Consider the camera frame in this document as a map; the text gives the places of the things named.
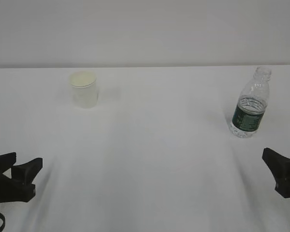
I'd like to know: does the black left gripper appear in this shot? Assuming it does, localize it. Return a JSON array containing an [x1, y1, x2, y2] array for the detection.
[[0, 152, 43, 203]]

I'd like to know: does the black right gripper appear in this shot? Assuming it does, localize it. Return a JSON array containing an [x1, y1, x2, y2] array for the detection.
[[262, 148, 290, 198]]

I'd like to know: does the clear green-label water bottle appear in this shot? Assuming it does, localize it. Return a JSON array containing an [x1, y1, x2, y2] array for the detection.
[[229, 66, 272, 138]]

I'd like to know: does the white paper cup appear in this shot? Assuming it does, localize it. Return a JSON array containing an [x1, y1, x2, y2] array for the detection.
[[69, 71, 98, 109]]

